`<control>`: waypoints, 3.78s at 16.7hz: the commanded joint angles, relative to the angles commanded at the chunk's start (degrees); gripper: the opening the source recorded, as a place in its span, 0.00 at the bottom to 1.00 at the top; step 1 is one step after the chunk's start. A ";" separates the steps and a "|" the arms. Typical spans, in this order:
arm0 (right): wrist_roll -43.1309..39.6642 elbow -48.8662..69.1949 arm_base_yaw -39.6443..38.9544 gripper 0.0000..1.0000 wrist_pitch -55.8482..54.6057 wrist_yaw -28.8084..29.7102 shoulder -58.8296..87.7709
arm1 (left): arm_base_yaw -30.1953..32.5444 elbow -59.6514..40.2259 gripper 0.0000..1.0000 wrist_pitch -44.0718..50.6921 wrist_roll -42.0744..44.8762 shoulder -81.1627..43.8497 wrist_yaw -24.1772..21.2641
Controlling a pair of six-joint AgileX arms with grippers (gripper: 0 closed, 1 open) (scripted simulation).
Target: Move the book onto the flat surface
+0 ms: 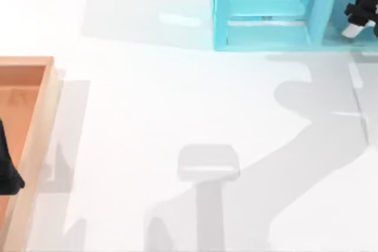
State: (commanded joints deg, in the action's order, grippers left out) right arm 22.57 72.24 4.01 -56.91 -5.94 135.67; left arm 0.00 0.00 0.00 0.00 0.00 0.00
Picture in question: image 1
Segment small white object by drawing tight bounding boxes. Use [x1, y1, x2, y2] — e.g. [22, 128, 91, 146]
[340, 21, 377, 40]

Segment light blue rack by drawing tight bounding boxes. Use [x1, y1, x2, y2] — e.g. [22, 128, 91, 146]
[211, 0, 378, 53]

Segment shallow salmon-coloured box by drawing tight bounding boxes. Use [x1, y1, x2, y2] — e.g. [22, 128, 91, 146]
[0, 56, 63, 252]

